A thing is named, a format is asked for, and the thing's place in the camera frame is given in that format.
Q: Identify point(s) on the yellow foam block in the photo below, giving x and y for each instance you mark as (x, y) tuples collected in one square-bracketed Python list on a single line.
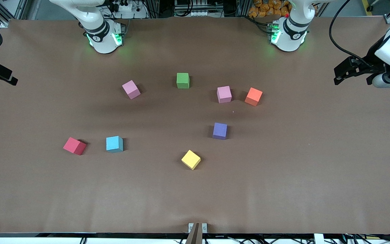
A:
[(190, 158)]

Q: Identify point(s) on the pile of orange objects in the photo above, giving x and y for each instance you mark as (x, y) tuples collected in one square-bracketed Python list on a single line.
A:
[(266, 8)]

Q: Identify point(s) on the white power strip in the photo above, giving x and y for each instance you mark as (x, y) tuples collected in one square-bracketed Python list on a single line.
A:
[(137, 13), (195, 13)]

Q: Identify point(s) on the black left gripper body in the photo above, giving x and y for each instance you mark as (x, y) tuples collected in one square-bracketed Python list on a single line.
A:
[(373, 57)]

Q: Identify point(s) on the green foam block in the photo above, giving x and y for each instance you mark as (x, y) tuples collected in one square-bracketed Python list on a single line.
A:
[(182, 79)]

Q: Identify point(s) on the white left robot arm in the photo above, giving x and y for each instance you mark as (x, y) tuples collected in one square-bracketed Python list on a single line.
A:
[(291, 34)]

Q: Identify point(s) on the purple foam block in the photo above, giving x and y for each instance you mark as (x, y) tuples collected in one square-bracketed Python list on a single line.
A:
[(219, 130)]

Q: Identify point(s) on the pink foam block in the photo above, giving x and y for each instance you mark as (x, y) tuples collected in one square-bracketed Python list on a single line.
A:
[(224, 94), (130, 88)]

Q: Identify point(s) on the small metal bracket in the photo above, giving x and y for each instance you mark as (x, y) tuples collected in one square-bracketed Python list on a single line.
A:
[(190, 227)]

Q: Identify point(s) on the red foam block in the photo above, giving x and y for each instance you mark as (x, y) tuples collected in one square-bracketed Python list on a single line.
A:
[(73, 145)]

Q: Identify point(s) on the white table edge bracket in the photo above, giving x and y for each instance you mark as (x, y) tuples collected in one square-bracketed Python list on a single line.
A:
[(318, 239)]

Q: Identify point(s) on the orange foam block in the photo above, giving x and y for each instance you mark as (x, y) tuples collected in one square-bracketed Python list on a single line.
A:
[(253, 95)]

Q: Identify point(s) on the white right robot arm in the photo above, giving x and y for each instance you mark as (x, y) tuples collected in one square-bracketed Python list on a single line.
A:
[(100, 20)]

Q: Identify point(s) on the blue foam block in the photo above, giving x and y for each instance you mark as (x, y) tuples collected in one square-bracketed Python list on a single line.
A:
[(113, 143)]

